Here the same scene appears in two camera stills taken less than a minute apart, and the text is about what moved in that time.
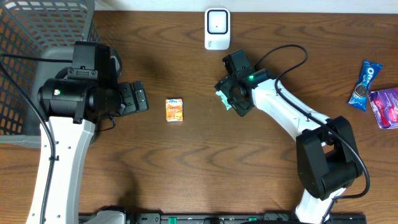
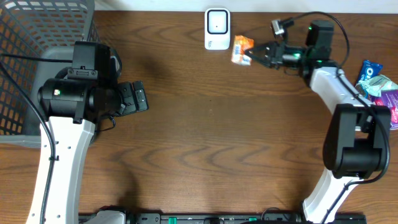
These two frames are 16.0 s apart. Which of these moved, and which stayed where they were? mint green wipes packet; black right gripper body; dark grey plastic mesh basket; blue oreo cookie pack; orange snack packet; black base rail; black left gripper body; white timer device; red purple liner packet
Moved: orange snack packet; mint green wipes packet; black right gripper body
Stayed: dark grey plastic mesh basket; blue oreo cookie pack; black base rail; red purple liner packet; white timer device; black left gripper body
